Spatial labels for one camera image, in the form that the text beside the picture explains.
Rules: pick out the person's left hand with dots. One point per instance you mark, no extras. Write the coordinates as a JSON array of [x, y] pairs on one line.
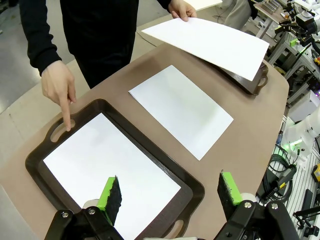
[[182, 8]]

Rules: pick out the person's left forearm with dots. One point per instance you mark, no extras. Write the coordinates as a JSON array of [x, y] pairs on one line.
[[164, 3]]

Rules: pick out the white A4 paper sheet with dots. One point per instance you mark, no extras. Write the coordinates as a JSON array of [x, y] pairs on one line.
[[100, 155], [212, 45], [180, 110]]

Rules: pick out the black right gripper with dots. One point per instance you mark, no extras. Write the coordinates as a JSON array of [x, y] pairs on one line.
[[307, 27]]

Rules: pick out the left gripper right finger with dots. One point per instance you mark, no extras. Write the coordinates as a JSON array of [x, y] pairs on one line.
[[227, 192]]

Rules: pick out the person in black sweater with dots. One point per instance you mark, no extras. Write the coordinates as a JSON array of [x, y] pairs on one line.
[[100, 37]]

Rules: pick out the person's right forearm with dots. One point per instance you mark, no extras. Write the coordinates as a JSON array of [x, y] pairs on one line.
[[40, 50]]

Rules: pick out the aluminium profile frame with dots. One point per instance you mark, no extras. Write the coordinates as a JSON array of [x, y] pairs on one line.
[[282, 50]]

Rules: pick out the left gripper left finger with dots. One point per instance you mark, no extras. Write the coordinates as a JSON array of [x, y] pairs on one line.
[[111, 200]]

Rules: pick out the large white table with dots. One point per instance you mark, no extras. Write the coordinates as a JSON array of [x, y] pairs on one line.
[[207, 3]]

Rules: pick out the white box cabinet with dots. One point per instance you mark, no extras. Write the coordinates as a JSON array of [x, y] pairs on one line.
[[306, 107]]

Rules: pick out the person's right hand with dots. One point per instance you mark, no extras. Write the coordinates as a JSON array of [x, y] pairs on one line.
[[58, 82]]

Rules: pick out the yellow emergency stop box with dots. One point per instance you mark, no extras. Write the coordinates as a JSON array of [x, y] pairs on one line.
[[317, 173]]

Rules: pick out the black pendant with yellow label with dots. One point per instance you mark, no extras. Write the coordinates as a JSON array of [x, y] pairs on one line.
[[286, 175]]

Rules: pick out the brown plastic serving tray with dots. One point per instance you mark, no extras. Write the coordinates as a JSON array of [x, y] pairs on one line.
[[152, 150], [250, 86]]

